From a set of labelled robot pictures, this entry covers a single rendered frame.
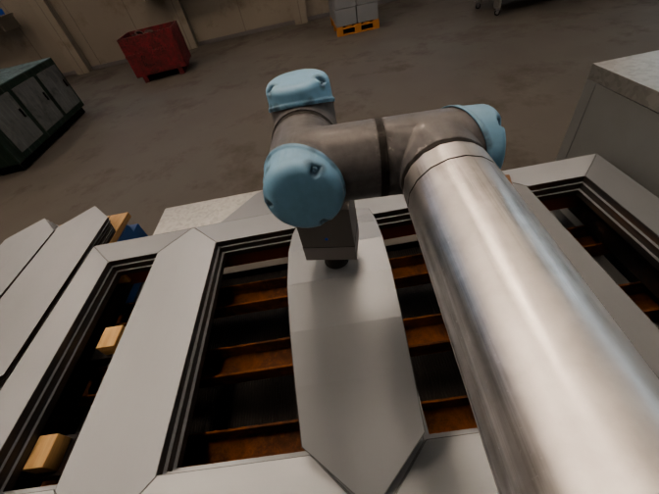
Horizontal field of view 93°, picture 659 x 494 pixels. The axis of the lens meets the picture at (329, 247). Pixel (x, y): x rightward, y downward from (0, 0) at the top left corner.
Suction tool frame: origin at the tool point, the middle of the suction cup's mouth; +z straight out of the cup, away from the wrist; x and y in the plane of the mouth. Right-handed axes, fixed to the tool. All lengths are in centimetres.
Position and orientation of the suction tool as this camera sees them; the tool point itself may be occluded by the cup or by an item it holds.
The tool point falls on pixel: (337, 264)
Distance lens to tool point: 57.2
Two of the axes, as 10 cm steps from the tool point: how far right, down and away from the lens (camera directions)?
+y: -9.8, 0.2, 2.1
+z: 1.7, 7.0, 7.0
